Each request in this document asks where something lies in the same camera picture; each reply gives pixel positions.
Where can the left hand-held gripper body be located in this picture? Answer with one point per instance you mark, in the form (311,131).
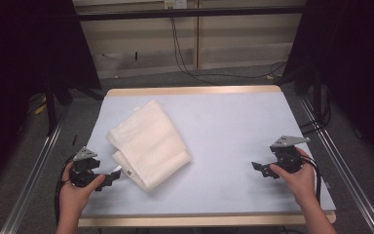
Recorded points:
(83,165)

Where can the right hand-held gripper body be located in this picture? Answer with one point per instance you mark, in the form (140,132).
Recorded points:
(287,159)

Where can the person's right hand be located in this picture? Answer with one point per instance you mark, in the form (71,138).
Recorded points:
(297,183)

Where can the person's left hand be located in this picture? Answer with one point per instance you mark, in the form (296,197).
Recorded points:
(74,195)

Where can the light blue table mat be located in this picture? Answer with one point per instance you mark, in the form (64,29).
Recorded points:
(227,139)

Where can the black metal stand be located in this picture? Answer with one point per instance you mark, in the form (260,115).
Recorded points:
(50,110)

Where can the wooden table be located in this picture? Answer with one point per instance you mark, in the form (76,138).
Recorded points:
(191,90)

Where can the dark curtain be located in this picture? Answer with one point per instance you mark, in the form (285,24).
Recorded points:
(357,65)
(19,65)

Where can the black horizontal metal bar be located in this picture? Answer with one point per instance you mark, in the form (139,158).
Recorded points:
(191,13)

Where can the silver metal floor rail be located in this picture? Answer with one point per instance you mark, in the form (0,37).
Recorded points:
(32,182)
(347,175)

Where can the white wall power outlet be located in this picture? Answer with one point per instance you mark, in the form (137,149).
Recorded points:
(175,4)

